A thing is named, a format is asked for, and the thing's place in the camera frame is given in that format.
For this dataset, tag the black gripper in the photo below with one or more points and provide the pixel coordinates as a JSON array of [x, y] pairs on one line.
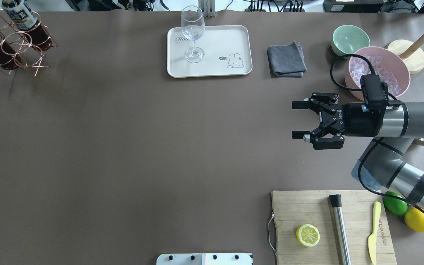
[[357, 122]]

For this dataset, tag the oolong tea bottle white cap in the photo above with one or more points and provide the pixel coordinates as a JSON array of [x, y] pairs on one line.
[[26, 21]]

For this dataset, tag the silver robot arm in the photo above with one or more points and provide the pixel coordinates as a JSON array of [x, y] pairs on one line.
[[392, 127]]

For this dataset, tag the folded grey cloth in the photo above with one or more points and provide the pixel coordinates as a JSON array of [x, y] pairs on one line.
[[287, 60]]

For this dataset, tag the green ceramic bowl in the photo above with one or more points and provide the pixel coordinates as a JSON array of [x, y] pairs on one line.
[[347, 39]]

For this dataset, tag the pink bowl of ice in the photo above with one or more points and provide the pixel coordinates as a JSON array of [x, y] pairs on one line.
[[390, 68]]

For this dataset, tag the bamboo cutting board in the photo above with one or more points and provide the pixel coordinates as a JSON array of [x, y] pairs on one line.
[[294, 208]]

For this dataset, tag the half lemon slice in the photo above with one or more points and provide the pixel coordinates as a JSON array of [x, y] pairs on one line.
[[308, 235]]

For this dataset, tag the green lime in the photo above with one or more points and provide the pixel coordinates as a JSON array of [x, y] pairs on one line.
[[395, 206]]

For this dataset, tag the wooden glass drying stand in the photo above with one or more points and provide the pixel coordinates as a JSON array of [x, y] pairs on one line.
[[410, 52]]

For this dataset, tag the steel muddler black tip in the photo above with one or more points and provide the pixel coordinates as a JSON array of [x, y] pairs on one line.
[[336, 203]]

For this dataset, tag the cream rabbit serving tray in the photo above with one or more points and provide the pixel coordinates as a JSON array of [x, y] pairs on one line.
[[227, 52]]

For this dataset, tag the yellow plastic knife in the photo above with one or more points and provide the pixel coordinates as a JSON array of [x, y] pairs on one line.
[[372, 238]]

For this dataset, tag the lower yellow lemon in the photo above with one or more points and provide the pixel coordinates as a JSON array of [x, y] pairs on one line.
[[414, 219]]

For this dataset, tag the clear wine glass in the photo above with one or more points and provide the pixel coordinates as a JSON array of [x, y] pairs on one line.
[[193, 27]]

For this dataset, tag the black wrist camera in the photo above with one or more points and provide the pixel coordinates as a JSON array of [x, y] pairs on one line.
[[374, 95]]

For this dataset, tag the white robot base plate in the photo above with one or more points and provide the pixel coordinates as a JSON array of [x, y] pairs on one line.
[[217, 258]]

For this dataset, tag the copper wire bottle basket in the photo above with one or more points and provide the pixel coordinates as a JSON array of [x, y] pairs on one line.
[[32, 59]]

